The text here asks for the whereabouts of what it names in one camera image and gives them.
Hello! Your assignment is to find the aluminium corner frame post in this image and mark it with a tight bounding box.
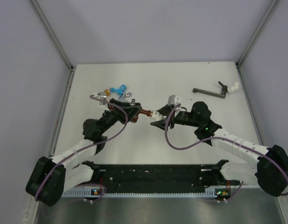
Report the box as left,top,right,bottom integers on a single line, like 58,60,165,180
236,0,281,69
29,0,74,71

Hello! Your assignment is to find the grey long-spout faucet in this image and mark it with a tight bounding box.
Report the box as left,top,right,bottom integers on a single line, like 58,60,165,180
192,81,228,98

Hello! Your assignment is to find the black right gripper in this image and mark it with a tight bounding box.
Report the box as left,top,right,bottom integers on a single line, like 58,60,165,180
151,104,201,131

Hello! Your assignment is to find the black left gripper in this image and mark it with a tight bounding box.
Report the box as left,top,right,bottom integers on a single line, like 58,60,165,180
98,98,142,135

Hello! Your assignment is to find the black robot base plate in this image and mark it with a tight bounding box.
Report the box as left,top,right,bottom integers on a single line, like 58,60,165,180
89,164,227,194

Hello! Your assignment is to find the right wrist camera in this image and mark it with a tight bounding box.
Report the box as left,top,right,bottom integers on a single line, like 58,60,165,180
167,95,181,106

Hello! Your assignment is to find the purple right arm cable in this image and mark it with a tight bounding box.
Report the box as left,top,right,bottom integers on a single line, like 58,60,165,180
164,104,288,196

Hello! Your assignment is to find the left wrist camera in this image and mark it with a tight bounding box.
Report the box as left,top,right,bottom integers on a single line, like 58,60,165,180
90,91,109,110

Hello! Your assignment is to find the aluminium corner frame post right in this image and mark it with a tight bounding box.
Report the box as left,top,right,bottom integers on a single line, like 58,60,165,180
236,0,281,69

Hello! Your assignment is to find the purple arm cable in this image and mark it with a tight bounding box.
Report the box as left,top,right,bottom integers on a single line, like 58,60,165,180
34,94,128,203
164,104,288,196

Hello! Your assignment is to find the brown water faucet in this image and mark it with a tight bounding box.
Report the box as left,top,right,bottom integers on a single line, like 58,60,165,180
130,98,151,123

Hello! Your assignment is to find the aluminium corner frame post left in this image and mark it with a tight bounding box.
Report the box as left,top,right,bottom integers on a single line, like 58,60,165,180
29,0,74,71

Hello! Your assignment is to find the chrome water faucet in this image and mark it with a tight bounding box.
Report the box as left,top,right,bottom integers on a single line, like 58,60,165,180
118,92,132,102

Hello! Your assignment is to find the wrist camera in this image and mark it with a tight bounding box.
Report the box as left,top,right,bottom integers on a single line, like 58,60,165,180
90,91,109,110
167,95,181,106

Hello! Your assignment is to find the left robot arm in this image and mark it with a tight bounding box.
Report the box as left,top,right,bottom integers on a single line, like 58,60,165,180
25,98,142,206

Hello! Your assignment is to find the white elbow fitting on faucet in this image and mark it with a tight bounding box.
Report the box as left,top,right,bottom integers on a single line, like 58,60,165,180
228,82,239,93

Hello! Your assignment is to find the grey slotted cable duct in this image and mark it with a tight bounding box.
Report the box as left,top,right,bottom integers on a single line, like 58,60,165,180
64,186,231,199

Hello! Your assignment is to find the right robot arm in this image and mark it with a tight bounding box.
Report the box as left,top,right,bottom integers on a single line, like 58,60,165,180
150,101,288,197

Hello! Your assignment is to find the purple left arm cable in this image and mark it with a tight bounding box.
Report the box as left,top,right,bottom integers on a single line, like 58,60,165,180
34,94,128,203

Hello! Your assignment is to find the white elbow pipe fitting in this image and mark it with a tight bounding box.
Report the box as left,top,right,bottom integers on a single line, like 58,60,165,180
150,111,163,121

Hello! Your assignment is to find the blue water faucet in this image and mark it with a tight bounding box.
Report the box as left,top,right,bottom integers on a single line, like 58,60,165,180
109,84,127,97

